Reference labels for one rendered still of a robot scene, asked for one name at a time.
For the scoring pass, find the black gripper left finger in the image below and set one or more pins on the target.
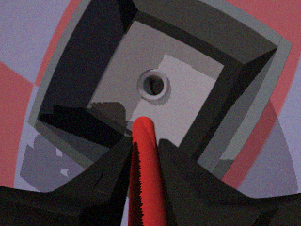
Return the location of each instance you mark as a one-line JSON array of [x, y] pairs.
[[96, 197]]

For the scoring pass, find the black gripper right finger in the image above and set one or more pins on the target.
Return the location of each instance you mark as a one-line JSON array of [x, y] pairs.
[[194, 197]]

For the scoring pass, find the red peg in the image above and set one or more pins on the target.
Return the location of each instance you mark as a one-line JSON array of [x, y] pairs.
[[147, 203]]

